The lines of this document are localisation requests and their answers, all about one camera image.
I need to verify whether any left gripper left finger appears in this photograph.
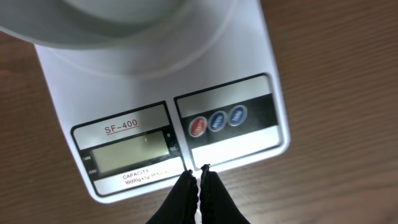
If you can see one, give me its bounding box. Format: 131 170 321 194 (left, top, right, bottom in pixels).
146 170 198 224

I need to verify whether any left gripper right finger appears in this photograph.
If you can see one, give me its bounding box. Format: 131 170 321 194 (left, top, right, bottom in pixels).
199 164 249 224

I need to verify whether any white digital kitchen scale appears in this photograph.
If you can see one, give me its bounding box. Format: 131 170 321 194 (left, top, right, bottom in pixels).
35 0 290 203

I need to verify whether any grey round bowl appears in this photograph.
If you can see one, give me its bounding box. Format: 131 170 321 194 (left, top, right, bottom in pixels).
0 0 197 50

